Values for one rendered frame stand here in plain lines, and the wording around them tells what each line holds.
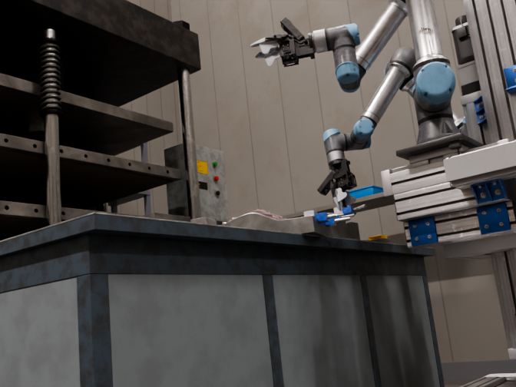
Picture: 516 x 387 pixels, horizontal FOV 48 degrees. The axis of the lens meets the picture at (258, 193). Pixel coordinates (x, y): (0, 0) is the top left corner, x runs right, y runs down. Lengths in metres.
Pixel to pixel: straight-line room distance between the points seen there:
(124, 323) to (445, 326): 3.41
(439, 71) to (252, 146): 3.82
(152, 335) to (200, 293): 0.20
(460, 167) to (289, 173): 3.56
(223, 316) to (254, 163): 3.96
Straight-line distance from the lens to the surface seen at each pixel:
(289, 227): 1.94
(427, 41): 1.99
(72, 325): 1.40
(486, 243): 2.04
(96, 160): 2.52
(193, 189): 2.79
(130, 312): 1.42
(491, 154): 1.80
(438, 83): 1.91
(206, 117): 6.07
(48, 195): 2.31
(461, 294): 4.49
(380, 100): 2.44
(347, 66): 1.97
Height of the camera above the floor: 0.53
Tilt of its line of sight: 12 degrees up
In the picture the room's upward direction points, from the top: 6 degrees counter-clockwise
